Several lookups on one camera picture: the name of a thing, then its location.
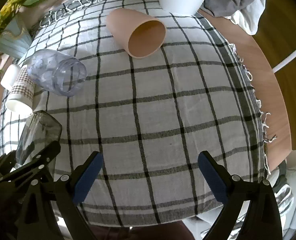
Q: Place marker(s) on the smoky grey square glass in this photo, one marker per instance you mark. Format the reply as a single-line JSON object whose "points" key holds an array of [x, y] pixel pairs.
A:
{"points": [[39, 131]]}

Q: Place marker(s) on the checkered grey tablecloth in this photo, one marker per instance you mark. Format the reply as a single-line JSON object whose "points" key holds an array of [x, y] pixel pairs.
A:
{"points": [[150, 117]]}

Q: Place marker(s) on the white plastic cup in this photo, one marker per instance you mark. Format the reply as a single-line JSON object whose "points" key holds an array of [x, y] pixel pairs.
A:
{"points": [[10, 76]]}

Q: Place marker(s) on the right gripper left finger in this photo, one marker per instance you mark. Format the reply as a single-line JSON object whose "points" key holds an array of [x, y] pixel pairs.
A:
{"points": [[71, 190]]}

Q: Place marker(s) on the pink plastic cup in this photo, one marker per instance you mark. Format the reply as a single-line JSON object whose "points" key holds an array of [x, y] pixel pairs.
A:
{"points": [[139, 34]]}

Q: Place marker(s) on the clear blue patterned glass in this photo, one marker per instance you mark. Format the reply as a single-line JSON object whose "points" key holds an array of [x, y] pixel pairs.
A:
{"points": [[56, 72]]}

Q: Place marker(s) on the blue ribbed flower pot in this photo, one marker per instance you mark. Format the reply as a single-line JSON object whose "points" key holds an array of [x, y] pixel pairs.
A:
{"points": [[15, 40]]}

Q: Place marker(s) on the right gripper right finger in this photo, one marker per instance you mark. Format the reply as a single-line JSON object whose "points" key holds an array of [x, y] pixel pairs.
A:
{"points": [[262, 220]]}

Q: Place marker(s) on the plaid paper cup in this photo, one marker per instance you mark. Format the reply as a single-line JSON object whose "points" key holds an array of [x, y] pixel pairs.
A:
{"points": [[20, 98]]}

